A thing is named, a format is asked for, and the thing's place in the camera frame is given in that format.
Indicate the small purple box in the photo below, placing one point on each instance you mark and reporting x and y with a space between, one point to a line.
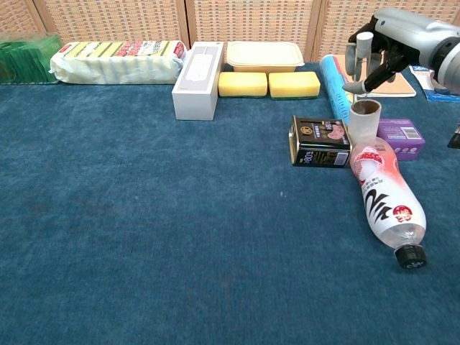
400 138

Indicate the blue cling film roll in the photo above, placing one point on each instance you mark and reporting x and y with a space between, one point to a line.
332 82

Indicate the kraft spiral notebook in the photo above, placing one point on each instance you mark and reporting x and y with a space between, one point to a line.
402 86

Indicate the plastic bottle pink white label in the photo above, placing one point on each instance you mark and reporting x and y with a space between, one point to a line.
388 201

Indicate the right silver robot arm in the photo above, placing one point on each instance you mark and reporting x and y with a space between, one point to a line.
451 61

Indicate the blue correction tape blister pack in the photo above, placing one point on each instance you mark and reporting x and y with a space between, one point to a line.
422 77

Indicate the blue carpet table mat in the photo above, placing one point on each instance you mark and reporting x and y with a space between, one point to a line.
143 215

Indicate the yellow sponge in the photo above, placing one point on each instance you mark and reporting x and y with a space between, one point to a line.
242 84
294 84

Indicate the white paper roll cardboard core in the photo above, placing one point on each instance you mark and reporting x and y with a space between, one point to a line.
363 124

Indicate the woven bamboo folding screen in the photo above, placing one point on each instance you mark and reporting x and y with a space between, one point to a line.
251 21

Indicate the green scouring pad pack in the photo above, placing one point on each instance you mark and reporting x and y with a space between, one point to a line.
25 61

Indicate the yellow sponge multipack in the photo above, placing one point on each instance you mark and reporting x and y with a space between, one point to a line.
115 64

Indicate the beige lidded food container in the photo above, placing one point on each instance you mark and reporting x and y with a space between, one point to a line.
264 55

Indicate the white power strip box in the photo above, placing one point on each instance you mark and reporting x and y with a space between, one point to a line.
197 82

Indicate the black luncheon meat can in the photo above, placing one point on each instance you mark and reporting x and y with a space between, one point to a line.
320 143

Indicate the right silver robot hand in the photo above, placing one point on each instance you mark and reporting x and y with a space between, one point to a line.
406 32

